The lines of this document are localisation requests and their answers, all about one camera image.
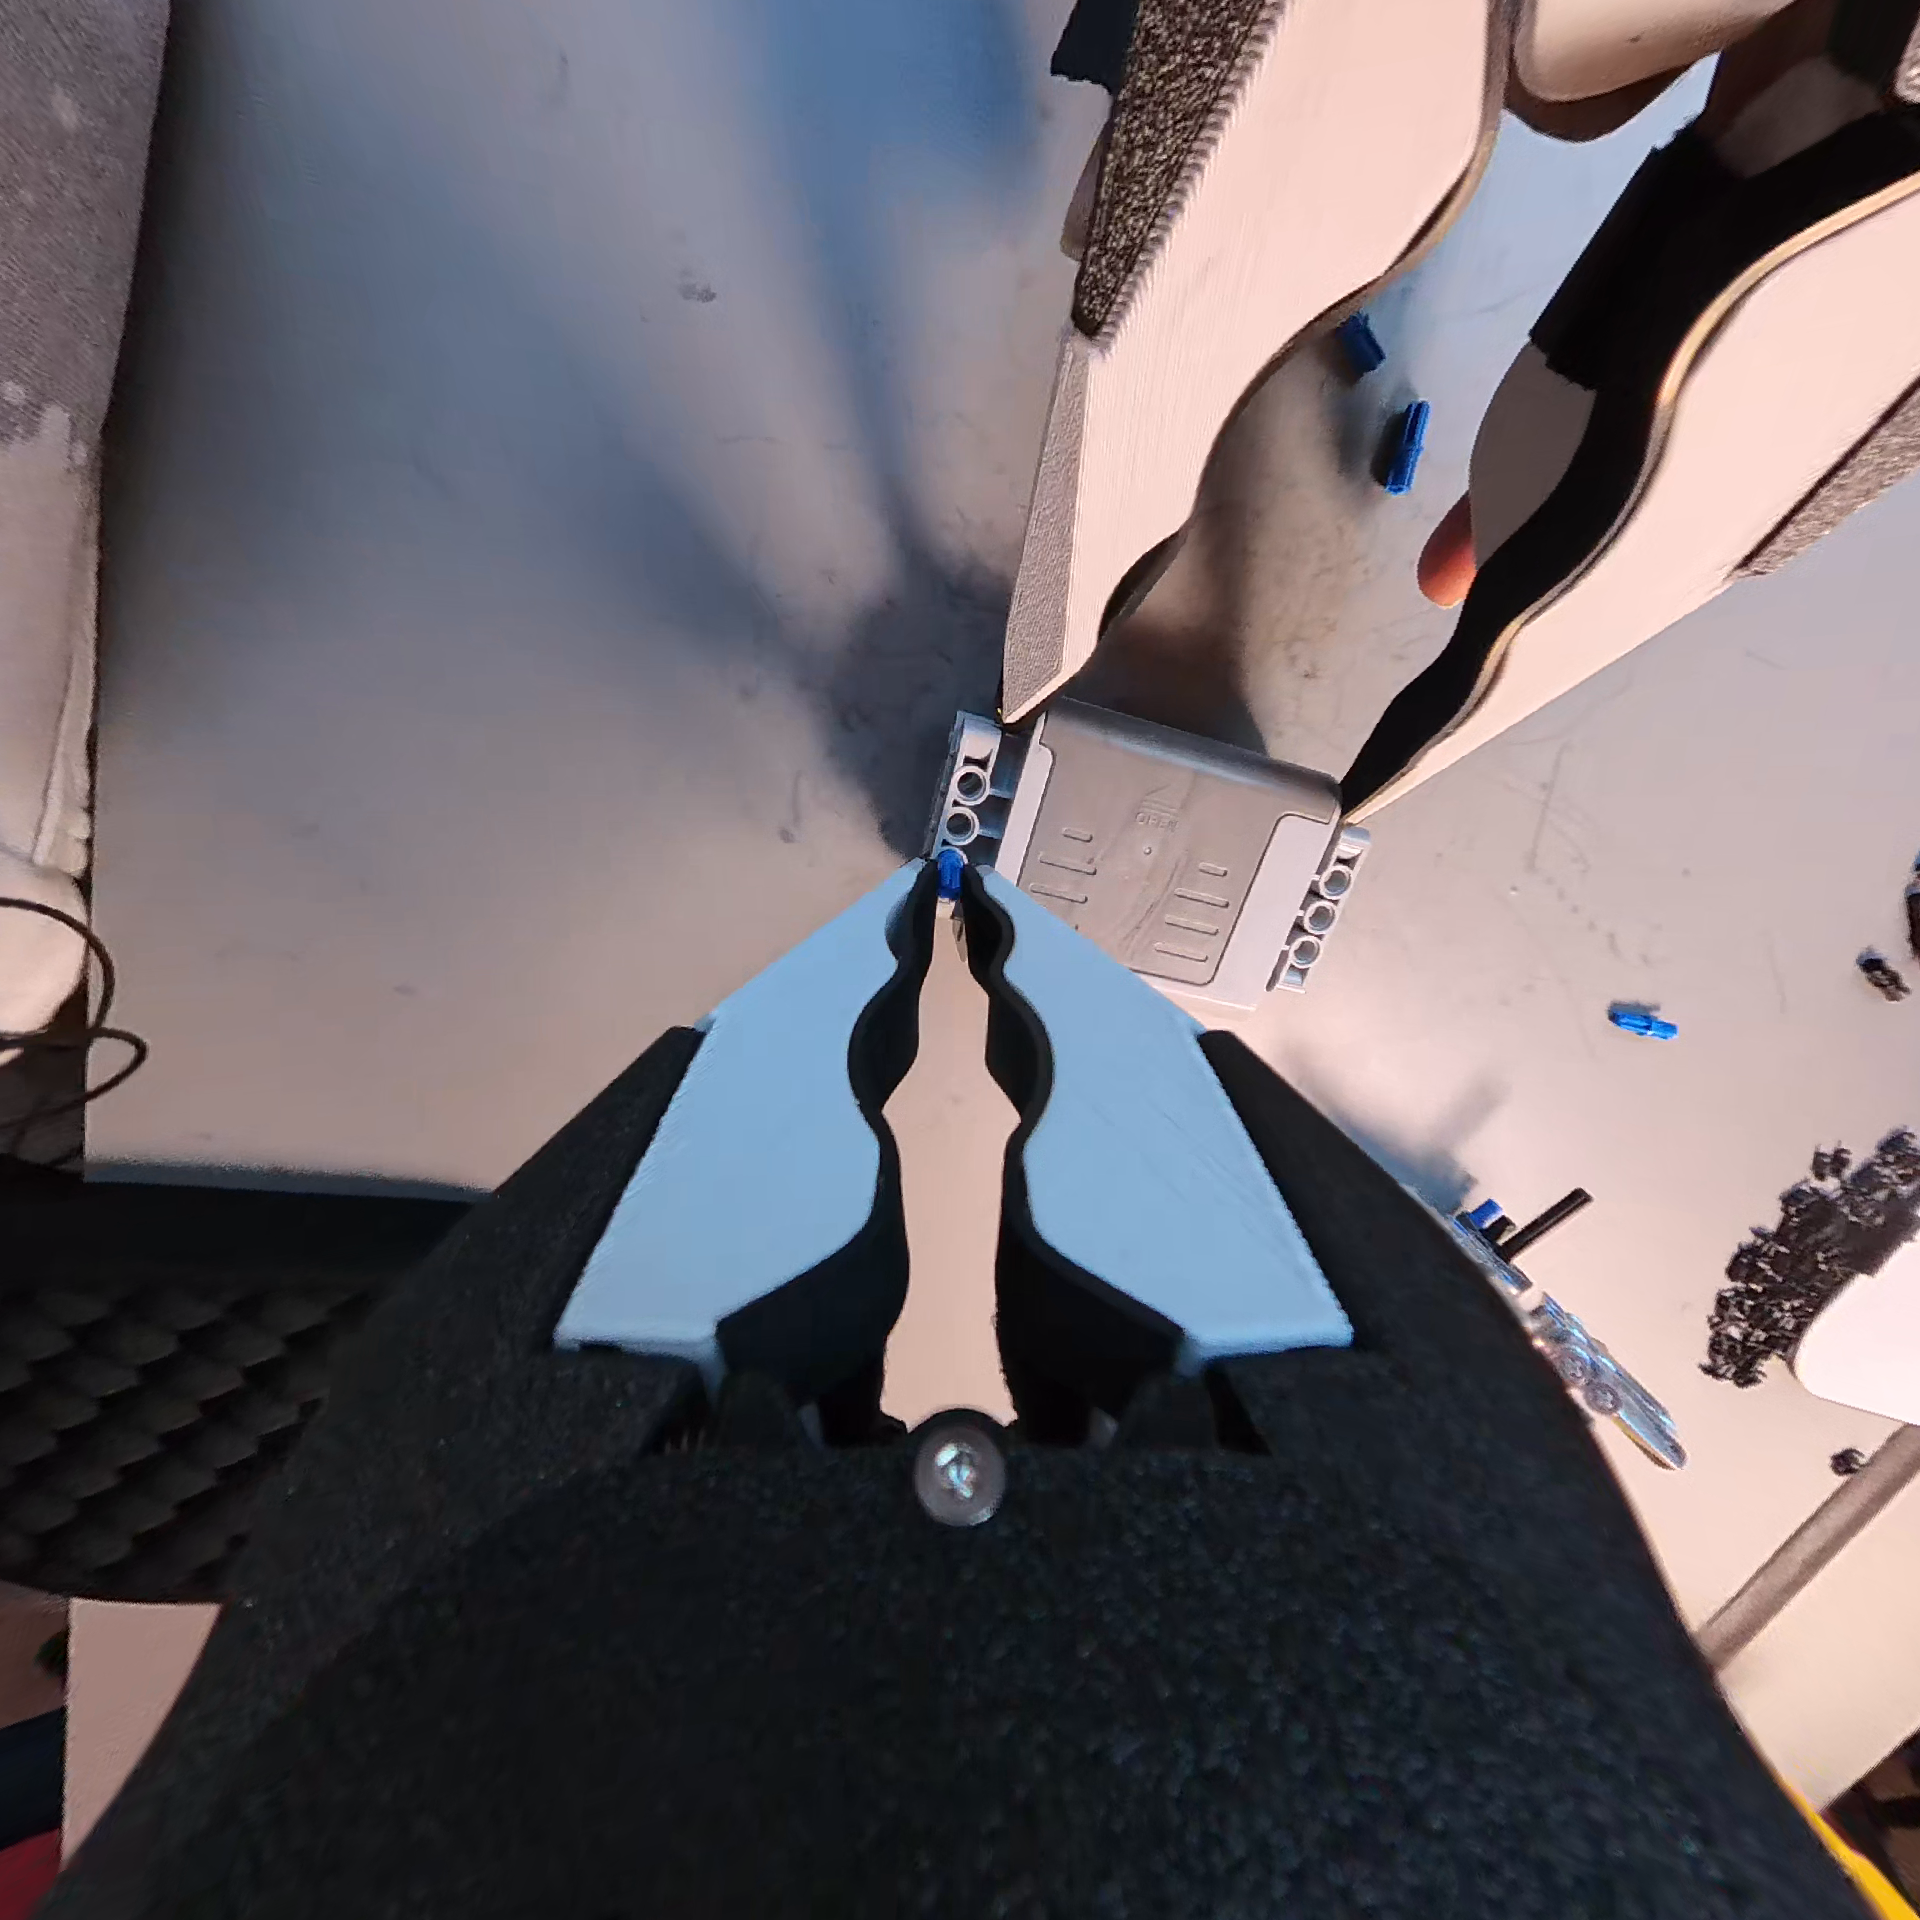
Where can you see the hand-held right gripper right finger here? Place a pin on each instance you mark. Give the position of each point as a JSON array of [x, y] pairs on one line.
[[1185, 1200]]

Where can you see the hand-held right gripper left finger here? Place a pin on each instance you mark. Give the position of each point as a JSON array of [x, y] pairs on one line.
[[721, 1200]]

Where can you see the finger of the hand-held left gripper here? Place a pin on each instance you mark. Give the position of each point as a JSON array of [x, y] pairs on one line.
[[1291, 241], [1771, 423]]

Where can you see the grey battery box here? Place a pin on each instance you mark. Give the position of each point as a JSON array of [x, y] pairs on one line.
[[1170, 842]]

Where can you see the small blue pin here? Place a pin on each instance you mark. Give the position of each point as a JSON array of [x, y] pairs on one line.
[[1402, 445], [1361, 345], [948, 869], [1641, 1021]]

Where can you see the grey transparent engine model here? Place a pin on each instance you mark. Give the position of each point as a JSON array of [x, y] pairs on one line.
[[1592, 1366]]

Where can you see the grey desk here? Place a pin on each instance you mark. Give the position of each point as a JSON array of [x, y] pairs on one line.
[[452, 602]]

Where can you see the person's left hand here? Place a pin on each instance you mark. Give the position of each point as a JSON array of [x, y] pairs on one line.
[[1449, 555]]

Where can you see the pile of black links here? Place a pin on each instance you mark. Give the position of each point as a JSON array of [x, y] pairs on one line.
[[1800, 1262]]

